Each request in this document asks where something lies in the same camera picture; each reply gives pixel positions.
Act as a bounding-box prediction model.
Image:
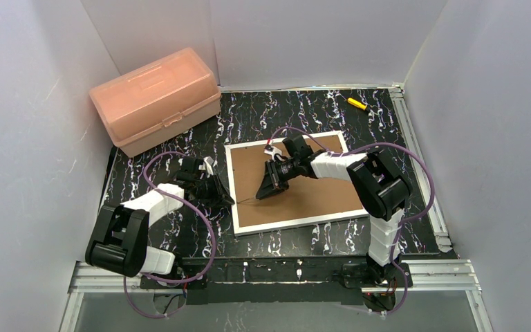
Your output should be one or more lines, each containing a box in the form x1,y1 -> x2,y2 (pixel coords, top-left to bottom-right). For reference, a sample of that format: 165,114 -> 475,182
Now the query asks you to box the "aluminium rail frame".
61,86 -> 490,331

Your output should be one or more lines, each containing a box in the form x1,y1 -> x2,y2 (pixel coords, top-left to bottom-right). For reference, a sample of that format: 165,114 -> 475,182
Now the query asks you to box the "pink plastic storage box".
89,48 -> 221,158

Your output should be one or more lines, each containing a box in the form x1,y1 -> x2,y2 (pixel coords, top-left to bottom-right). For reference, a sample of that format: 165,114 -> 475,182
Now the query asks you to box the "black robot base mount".
140,255 -> 413,308

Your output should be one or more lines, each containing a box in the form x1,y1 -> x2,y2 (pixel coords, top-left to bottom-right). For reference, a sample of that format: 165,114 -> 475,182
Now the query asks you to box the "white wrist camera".
264,145 -> 282,160
203,156 -> 214,176

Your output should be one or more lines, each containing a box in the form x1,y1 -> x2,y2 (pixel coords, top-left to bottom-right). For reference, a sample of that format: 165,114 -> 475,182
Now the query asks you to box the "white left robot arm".
85,156 -> 234,277

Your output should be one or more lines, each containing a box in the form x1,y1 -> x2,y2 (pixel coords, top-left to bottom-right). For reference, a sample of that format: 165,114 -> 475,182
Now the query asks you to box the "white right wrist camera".
264,145 -> 282,160

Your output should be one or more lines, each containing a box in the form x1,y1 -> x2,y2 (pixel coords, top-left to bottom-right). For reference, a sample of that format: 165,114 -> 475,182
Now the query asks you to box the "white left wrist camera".
203,156 -> 214,176

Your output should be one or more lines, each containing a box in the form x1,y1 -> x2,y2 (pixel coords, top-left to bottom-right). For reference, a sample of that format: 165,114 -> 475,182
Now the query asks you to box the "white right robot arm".
255,135 -> 412,267

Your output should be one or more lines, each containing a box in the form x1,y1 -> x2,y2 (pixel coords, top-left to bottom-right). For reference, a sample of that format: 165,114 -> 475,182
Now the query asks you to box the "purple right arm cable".
270,127 -> 436,317

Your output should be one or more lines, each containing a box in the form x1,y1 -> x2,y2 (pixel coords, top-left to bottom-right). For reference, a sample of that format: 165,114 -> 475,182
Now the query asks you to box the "white picture frame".
225,140 -> 368,236

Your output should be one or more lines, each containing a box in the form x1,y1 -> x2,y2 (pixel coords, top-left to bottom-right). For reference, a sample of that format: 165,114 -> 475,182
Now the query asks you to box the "yellow screwdriver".
347,98 -> 370,111

